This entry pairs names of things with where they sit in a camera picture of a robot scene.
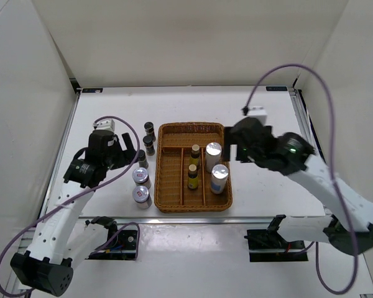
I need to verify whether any dark spice jar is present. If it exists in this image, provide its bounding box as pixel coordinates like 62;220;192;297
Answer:
144;122;156;142
142;135;155;156
138;150;149;169

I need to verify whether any white can silver lid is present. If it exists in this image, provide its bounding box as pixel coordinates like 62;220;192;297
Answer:
205;142;222;173

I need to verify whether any jar white red lid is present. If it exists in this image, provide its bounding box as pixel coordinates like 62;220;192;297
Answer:
132;167;152;189
132;186;152;209

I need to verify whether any white can blue label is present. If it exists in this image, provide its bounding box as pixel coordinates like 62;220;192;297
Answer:
210;164;229;194

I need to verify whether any yellow bottle beige cap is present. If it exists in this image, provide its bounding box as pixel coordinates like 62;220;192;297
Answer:
190;144;201;170
188;165;198;190

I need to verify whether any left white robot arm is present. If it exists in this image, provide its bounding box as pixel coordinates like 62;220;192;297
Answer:
10;129;138;297

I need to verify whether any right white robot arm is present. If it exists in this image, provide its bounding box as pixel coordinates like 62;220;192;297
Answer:
223;117;373;255

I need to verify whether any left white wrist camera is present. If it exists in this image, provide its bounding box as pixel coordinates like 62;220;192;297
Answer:
93;118;115;133

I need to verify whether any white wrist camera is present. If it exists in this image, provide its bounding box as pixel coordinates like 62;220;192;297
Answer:
243;106;268;125
93;118;115;133

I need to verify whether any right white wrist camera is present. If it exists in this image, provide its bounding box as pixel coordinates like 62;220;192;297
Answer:
243;106;268;125

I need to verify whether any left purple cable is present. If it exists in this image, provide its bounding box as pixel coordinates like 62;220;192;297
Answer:
0;115;141;297

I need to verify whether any purple cable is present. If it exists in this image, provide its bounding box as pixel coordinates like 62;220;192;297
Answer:
241;63;360;295
0;115;141;297

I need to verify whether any right aluminium frame rail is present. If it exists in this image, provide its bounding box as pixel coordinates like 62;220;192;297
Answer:
291;89;373;295

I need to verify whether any aluminium frame rail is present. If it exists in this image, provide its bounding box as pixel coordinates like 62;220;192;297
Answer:
23;217;333;240
291;89;373;295
0;88;76;287

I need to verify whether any front aluminium frame rail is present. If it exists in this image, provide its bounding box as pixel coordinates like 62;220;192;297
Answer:
23;217;333;240

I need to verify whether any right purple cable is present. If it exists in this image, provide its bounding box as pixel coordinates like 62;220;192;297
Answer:
241;63;360;295

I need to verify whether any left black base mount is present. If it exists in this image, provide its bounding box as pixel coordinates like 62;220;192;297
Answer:
87;223;140;261

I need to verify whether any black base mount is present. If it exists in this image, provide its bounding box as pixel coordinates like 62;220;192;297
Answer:
87;223;140;261
244;229;308;263

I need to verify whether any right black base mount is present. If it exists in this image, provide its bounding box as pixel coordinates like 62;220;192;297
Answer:
244;229;308;263

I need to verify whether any left aluminium frame rail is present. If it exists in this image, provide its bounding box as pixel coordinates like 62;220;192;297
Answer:
0;88;76;287

